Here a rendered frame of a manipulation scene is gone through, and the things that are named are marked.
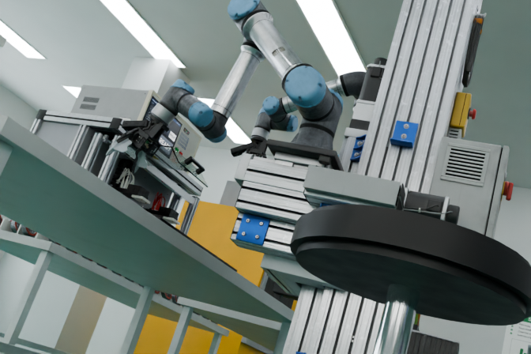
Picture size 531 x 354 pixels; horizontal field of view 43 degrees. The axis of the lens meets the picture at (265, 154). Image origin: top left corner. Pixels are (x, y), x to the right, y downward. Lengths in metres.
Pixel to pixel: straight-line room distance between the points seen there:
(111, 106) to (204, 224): 3.96
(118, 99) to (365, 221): 2.15
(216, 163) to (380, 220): 8.49
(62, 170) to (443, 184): 1.13
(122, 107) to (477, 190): 1.48
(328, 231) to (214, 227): 5.82
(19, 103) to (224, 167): 3.36
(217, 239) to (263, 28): 4.53
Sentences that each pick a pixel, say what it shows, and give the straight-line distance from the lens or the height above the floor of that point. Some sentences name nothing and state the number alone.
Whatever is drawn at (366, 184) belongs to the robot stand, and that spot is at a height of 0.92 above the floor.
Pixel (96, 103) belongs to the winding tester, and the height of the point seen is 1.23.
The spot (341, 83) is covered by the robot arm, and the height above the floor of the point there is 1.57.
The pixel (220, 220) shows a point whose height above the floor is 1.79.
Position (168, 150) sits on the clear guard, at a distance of 2.59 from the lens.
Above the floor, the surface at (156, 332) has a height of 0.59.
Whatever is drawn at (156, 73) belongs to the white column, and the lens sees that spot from 7.27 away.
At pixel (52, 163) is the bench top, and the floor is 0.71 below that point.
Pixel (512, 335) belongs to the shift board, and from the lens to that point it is 7.52.
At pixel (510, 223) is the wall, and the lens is 7.85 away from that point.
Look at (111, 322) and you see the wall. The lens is 9.28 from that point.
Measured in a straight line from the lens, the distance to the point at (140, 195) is 2.66.
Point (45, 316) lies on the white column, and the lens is 6.80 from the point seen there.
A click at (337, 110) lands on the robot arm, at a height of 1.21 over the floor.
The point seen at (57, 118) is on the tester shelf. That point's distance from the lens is 2.83.
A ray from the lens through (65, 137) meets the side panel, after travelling 2.76.
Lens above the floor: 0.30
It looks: 19 degrees up
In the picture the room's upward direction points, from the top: 18 degrees clockwise
